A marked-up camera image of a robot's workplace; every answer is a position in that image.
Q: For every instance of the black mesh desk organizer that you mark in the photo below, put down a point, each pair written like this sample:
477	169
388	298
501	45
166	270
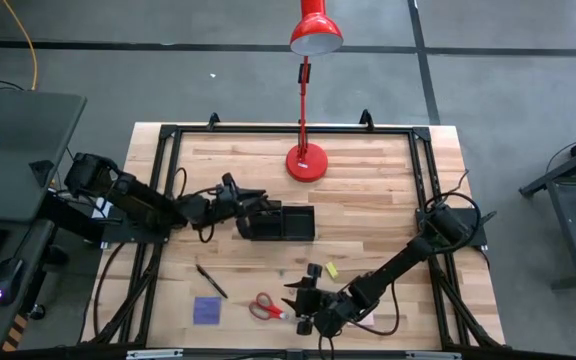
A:
298	223

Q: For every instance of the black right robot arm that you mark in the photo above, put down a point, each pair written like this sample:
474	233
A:
403	255

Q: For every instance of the low dark grey desk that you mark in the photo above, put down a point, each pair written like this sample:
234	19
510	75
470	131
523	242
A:
28	240

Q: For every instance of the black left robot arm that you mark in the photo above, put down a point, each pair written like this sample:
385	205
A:
138	200

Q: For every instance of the black triangular corner bracket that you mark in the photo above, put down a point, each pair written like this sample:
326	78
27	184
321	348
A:
42	171

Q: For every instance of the purple sticky note pad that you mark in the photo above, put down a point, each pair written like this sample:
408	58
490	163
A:
207	310

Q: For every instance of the small yellow sticky note pad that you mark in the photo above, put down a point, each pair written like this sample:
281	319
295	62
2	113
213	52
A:
331	270

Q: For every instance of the black aluminium table frame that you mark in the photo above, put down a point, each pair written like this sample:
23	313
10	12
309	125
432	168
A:
293	129

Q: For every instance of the pink sticky note pad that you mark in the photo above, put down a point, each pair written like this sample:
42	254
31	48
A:
365	319

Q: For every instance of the silver aluminium bracket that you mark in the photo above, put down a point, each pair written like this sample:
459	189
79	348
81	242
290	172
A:
433	355
154	354

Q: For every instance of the black table clamp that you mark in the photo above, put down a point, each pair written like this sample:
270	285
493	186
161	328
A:
366	119
213	120

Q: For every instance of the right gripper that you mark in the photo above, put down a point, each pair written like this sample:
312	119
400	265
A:
325	307

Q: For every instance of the black pen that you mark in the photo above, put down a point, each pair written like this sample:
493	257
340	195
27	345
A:
211	281

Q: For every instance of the dark grey side desk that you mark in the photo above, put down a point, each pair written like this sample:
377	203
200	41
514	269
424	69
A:
13	140

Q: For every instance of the red desk lamp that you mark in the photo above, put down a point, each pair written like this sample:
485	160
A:
307	162

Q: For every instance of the black computer mouse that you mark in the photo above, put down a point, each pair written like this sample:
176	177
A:
7	280

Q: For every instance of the black side stand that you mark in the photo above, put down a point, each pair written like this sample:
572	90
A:
563	220

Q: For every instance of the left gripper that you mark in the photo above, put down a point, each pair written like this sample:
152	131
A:
225	200

